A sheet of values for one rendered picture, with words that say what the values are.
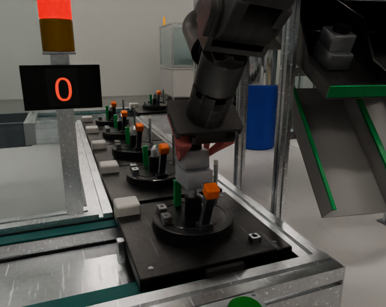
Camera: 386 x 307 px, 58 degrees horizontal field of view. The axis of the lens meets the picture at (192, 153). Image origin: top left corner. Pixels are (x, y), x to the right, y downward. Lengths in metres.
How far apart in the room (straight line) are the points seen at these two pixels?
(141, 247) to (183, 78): 8.80
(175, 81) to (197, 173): 8.72
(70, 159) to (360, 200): 0.53
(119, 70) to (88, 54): 0.97
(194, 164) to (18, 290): 0.33
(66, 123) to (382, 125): 0.64
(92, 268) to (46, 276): 0.07
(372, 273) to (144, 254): 0.44
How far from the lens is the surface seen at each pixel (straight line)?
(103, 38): 11.06
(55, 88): 0.61
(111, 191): 0.78
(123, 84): 11.13
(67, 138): 0.67
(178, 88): 9.28
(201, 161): 0.56
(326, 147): 0.71
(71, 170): 0.69
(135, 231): 0.61
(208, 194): 0.51
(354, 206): 0.68
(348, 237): 0.88
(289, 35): 0.67
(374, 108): 0.86
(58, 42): 0.61
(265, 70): 1.47
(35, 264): 0.67
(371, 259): 0.82
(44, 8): 0.62
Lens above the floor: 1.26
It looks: 16 degrees down
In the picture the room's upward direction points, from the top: straight up
